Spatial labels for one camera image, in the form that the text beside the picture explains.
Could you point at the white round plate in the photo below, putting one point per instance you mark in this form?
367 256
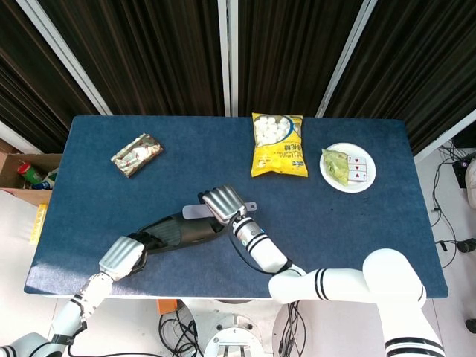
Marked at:
357 186

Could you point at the yellow perforated strip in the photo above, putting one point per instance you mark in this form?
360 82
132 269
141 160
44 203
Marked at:
38 223

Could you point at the grey shoehorn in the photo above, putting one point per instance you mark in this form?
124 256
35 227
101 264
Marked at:
195 212

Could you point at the orange block under table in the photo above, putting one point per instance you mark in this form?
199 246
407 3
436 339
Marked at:
167 305

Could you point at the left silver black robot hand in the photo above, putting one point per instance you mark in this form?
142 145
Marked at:
121 256

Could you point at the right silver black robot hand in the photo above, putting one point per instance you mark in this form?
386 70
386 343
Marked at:
223 202

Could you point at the brown cardboard box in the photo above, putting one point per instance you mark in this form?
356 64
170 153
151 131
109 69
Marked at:
11 171

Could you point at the green can with red lid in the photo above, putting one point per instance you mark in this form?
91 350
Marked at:
29 173

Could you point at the black floor device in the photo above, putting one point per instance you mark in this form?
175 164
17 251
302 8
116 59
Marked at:
468 246

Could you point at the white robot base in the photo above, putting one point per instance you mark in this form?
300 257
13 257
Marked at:
234 334

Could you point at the green snack packet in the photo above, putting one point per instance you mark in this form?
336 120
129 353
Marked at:
334 167

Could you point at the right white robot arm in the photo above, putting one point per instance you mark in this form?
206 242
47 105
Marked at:
334 282

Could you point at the white vertical frame post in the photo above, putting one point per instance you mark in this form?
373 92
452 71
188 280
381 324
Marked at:
227 56

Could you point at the black rubber slipper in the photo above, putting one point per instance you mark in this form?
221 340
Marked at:
186 232

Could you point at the white diagonal frame post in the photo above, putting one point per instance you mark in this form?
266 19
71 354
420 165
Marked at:
67 56
346 56

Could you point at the silver red snack packet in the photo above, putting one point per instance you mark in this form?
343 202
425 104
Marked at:
135 156

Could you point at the blue table cloth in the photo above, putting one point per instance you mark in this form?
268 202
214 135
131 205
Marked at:
334 230

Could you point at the yellow marshmallow bag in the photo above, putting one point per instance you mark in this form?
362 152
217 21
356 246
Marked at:
279 152

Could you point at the playing cards with red hearts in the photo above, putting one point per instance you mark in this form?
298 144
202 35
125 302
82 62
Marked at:
359 169

